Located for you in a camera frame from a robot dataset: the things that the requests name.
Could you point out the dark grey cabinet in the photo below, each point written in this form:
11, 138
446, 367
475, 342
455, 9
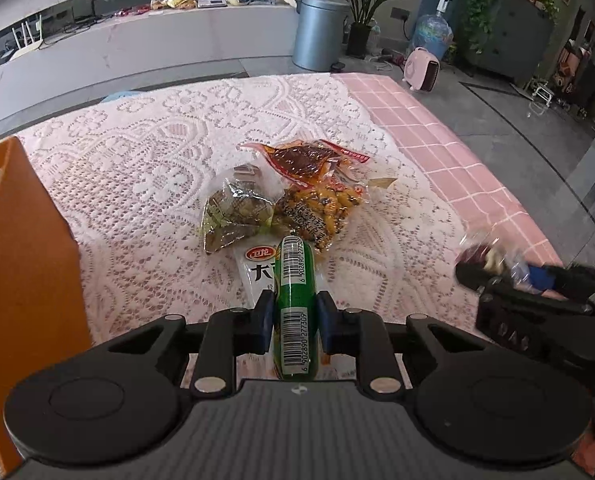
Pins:
512, 40

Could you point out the green vegetable snack packet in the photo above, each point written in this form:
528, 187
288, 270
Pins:
232, 215

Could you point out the white lace tablecloth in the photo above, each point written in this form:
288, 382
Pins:
152, 160

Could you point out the red-brown snack packet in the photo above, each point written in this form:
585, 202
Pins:
302, 157

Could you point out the yellow snack bags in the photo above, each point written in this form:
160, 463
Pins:
172, 1

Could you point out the orange cardboard box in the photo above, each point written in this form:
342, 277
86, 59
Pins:
27, 260

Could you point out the potted long-leaf plant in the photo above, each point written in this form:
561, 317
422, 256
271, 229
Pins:
360, 35

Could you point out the small clear candy packet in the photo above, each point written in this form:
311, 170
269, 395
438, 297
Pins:
492, 259

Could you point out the white kitchen scale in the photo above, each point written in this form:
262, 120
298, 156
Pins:
211, 3

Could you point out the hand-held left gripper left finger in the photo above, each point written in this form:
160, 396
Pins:
265, 317

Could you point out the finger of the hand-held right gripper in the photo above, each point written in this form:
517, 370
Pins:
477, 277
540, 278

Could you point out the grey trash can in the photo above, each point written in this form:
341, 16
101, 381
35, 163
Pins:
320, 35

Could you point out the white television console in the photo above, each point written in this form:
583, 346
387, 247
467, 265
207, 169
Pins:
152, 45

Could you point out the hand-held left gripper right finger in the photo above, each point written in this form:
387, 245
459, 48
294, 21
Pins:
327, 322

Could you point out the white router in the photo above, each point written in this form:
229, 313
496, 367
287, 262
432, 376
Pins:
30, 37

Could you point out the green barcode snack packet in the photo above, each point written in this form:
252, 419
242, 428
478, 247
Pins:
297, 280

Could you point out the wall socket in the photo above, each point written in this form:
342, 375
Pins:
398, 13

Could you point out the white step stool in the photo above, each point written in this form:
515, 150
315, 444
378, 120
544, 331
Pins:
541, 95

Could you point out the yellow bean snack packet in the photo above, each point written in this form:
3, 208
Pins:
317, 210

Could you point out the blue water jug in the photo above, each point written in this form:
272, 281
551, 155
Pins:
431, 35

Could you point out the white snack packet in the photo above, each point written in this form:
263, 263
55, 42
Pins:
255, 275

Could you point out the pink space heater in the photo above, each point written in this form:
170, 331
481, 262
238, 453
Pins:
420, 70

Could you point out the pink checked tablecloth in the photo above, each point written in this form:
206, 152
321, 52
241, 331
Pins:
452, 160

